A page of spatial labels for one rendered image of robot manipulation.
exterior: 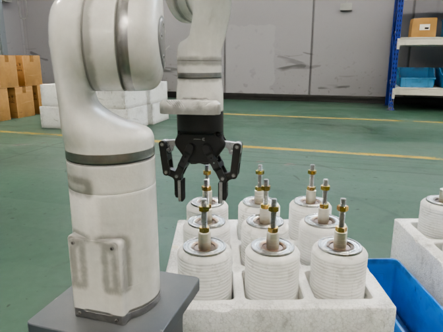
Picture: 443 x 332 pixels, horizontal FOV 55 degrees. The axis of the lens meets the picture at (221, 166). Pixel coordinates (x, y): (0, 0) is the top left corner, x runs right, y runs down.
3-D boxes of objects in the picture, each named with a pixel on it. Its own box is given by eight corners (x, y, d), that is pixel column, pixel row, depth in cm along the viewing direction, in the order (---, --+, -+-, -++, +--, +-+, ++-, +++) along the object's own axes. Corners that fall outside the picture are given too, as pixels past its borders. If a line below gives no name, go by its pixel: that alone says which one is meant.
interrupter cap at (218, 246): (209, 236, 79) (209, 232, 79) (235, 250, 73) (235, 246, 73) (175, 247, 74) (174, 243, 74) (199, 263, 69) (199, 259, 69)
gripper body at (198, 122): (230, 104, 70) (229, 159, 73) (181, 103, 72) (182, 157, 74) (221, 109, 63) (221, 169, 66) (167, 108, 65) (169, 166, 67)
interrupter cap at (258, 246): (302, 248, 74) (302, 245, 74) (276, 263, 69) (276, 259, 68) (269, 236, 79) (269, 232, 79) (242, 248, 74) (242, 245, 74)
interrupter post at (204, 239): (206, 244, 75) (206, 227, 75) (213, 249, 74) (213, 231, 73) (194, 248, 74) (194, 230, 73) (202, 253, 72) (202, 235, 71)
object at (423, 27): (435, 37, 452) (438, 17, 447) (411, 37, 459) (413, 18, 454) (430, 38, 480) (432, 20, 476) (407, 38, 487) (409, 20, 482)
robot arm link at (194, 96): (157, 115, 62) (155, 72, 60) (179, 107, 72) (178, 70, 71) (218, 116, 60) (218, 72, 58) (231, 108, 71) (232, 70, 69)
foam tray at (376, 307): (386, 399, 73) (397, 307, 68) (160, 402, 72) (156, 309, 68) (328, 282, 111) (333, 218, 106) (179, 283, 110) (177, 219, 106)
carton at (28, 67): (42, 84, 444) (39, 55, 437) (25, 85, 422) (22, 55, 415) (20, 83, 454) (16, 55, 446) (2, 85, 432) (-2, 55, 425)
